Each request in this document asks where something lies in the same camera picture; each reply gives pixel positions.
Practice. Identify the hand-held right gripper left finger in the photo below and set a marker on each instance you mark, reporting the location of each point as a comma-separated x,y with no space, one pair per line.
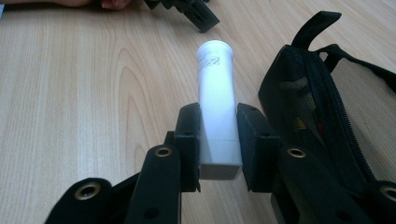
190,149

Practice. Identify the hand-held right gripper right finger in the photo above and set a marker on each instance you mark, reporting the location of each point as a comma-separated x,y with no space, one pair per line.
257,149

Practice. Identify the white plastic tube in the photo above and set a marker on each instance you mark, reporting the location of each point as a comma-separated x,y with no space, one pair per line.
218,102

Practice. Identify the black mesh pencil case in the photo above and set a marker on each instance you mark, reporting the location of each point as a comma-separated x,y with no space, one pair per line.
311,102

